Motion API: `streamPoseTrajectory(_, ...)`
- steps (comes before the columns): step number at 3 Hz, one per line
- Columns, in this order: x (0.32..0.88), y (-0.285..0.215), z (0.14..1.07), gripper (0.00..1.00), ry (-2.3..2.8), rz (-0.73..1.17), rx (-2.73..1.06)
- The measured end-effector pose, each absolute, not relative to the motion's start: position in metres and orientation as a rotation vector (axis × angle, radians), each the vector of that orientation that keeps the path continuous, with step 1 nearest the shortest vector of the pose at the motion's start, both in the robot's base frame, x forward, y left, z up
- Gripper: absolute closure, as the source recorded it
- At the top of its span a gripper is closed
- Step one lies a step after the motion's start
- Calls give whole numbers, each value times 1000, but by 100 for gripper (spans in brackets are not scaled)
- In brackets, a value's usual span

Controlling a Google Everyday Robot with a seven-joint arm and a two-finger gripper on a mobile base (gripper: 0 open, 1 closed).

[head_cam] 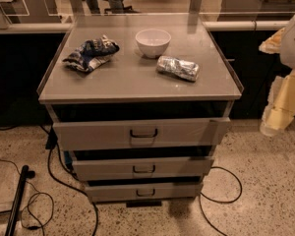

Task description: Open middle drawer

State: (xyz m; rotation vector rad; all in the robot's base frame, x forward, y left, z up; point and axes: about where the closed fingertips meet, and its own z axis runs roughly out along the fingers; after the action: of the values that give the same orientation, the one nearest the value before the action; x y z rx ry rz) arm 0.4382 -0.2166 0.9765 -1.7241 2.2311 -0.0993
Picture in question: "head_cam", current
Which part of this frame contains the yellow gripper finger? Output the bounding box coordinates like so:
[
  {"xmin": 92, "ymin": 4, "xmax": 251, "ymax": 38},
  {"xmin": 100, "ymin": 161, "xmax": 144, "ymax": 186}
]
[
  {"xmin": 259, "ymin": 28, "xmax": 285, "ymax": 54},
  {"xmin": 260, "ymin": 70, "xmax": 295, "ymax": 137}
]

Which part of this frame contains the grey drawer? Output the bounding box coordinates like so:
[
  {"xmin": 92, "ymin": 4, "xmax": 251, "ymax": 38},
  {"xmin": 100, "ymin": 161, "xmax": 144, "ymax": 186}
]
[
  {"xmin": 53, "ymin": 118, "xmax": 230, "ymax": 150},
  {"xmin": 73, "ymin": 156, "xmax": 213, "ymax": 181},
  {"xmin": 86, "ymin": 182, "xmax": 203, "ymax": 203}
]

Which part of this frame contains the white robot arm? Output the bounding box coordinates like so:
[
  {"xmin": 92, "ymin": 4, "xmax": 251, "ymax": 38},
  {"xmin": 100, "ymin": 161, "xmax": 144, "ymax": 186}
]
[{"xmin": 259, "ymin": 15, "xmax": 295, "ymax": 137}]

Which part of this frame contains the grey top drawer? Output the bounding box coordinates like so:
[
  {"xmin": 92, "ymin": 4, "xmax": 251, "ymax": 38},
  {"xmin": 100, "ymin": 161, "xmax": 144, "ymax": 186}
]
[{"xmin": 53, "ymin": 118, "xmax": 230, "ymax": 150}]

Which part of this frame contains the grey drawer cabinet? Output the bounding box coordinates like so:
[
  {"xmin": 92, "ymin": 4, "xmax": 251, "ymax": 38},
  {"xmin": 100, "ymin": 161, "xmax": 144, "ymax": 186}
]
[{"xmin": 36, "ymin": 13, "xmax": 245, "ymax": 208}]

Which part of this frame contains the grey bottom drawer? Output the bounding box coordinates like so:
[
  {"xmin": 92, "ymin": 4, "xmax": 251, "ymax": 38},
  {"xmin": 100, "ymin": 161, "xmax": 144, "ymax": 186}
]
[{"xmin": 86, "ymin": 182, "xmax": 203, "ymax": 203}]

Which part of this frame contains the grey desk background right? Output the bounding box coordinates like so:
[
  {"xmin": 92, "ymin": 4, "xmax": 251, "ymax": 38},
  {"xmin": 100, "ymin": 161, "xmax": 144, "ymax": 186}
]
[{"xmin": 218, "ymin": 0, "xmax": 295, "ymax": 22}]

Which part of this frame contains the silver foil snack bag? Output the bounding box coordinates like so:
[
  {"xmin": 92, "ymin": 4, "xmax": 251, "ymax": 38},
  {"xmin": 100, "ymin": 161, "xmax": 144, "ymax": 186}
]
[{"xmin": 156, "ymin": 56, "xmax": 200, "ymax": 82}]

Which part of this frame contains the white ceramic bowl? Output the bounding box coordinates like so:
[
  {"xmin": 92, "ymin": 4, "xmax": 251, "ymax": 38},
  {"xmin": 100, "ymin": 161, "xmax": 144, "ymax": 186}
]
[{"xmin": 136, "ymin": 29, "xmax": 171, "ymax": 58}]

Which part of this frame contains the blue white chip bag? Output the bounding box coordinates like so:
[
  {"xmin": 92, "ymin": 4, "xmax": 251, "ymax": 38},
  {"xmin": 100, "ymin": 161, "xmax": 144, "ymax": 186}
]
[{"xmin": 62, "ymin": 35, "xmax": 120, "ymax": 74}]

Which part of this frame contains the black pole on floor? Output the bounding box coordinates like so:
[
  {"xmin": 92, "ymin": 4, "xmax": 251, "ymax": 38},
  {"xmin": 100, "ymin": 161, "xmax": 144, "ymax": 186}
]
[{"xmin": 4, "ymin": 165, "xmax": 34, "ymax": 236}]

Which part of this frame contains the white horizontal rail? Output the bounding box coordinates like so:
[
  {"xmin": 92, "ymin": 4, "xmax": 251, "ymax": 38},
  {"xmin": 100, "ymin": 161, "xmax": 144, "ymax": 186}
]
[{"xmin": 0, "ymin": 20, "xmax": 290, "ymax": 35}]

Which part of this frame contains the black cable right floor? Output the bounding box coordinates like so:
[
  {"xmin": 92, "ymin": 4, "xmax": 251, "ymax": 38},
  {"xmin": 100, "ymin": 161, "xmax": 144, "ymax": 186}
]
[{"xmin": 198, "ymin": 166, "xmax": 244, "ymax": 236}]

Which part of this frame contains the black cable floor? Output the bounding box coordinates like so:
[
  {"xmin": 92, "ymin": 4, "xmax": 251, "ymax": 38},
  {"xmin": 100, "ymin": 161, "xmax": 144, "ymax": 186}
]
[
  {"xmin": 38, "ymin": 125, "xmax": 100, "ymax": 236},
  {"xmin": 198, "ymin": 166, "xmax": 244, "ymax": 236}
]

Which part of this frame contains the black cable left floor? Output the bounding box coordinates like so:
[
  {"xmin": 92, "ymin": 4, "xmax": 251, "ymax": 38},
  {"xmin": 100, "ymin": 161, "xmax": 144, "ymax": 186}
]
[{"xmin": 38, "ymin": 125, "xmax": 100, "ymax": 236}]

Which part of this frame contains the thin black cable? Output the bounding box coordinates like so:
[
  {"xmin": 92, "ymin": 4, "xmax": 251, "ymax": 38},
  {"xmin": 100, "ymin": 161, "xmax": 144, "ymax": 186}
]
[{"xmin": 0, "ymin": 156, "xmax": 55, "ymax": 231}]

